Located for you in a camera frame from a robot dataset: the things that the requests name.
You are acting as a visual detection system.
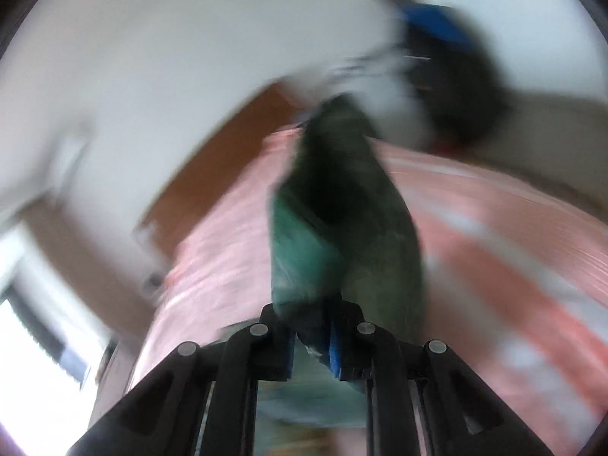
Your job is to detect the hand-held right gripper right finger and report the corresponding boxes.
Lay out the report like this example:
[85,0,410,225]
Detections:
[327,301,555,456]

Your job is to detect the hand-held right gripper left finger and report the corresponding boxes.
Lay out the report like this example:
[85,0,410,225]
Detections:
[66,303,296,456]

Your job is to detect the green patterned garment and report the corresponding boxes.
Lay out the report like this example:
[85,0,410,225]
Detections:
[255,94,428,429]

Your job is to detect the pink striped bed blanket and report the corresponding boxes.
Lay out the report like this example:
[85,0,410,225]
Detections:
[95,126,608,456]

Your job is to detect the wooden headboard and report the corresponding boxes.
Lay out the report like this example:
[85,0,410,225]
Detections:
[137,81,315,258]

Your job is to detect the white cloth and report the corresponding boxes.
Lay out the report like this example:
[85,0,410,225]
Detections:
[285,52,434,149]

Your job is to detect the window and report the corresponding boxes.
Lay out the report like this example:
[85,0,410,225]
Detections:
[0,227,116,456]

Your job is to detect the black and blue backpack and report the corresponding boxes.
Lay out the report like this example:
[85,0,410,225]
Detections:
[371,0,515,153]

